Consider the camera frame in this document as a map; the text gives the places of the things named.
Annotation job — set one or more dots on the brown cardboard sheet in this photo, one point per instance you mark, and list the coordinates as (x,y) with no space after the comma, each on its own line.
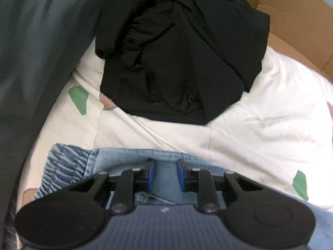
(299,31)

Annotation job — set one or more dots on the dark grey pillow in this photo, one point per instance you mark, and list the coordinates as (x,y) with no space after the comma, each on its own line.
(39,57)

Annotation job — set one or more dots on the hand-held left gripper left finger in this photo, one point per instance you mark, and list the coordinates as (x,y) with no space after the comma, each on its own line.
(150,174)

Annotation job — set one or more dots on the black garment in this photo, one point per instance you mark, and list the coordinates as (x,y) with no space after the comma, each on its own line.
(182,57)

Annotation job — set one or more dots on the blue denim pants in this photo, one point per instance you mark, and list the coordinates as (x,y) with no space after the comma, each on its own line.
(166,172)

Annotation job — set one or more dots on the cream bear print bedsheet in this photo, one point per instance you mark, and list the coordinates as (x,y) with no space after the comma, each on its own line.
(260,135)

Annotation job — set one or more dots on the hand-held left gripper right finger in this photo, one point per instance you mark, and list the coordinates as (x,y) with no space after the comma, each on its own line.
(180,175)

